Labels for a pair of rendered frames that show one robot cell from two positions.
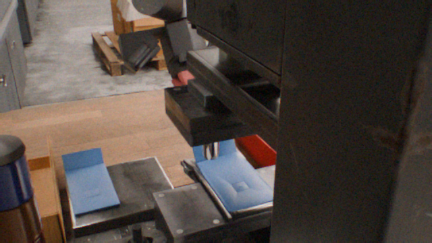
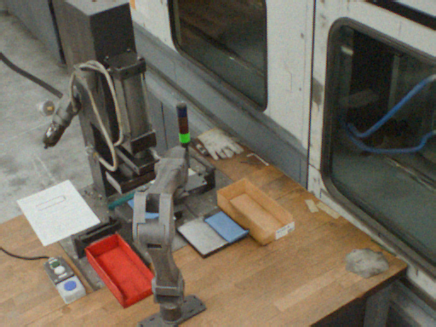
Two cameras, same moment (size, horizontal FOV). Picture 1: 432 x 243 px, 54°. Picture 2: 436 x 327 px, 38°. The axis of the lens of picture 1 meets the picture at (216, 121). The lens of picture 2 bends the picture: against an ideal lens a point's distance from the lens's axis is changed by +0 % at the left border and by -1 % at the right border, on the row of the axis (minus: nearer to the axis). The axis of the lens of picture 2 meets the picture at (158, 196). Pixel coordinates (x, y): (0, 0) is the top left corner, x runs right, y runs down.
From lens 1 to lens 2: 231 cm
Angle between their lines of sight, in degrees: 116
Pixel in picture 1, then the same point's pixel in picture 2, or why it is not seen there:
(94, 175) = (227, 232)
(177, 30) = not seen: hidden behind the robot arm
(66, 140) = (277, 270)
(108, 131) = (255, 284)
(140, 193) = (198, 228)
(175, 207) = not seen: hidden behind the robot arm
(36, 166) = (270, 238)
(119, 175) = (215, 237)
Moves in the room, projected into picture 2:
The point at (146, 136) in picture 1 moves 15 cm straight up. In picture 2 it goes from (223, 283) to (220, 248)
